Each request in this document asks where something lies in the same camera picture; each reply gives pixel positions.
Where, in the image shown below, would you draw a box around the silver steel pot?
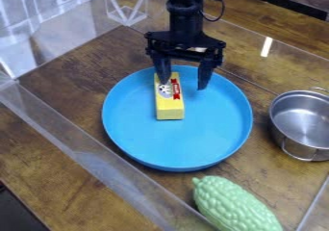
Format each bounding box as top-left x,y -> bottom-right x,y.
269,87 -> 329,162

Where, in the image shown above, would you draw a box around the blue round plastic tray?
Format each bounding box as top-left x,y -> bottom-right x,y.
102,65 -> 253,171

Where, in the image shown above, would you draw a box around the clear acrylic barrier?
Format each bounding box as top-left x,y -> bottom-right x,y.
0,0 -> 329,231

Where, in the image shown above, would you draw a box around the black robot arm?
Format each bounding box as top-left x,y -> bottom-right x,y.
146,0 -> 227,90

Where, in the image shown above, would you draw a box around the yellow butter block toy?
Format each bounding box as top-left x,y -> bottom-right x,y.
154,72 -> 185,120

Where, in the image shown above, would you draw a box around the black cable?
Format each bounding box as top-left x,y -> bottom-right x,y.
200,0 -> 227,23

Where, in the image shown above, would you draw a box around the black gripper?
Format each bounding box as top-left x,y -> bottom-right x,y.
146,31 -> 227,90

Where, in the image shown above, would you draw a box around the green bitter gourd toy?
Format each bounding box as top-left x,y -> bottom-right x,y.
193,176 -> 283,231

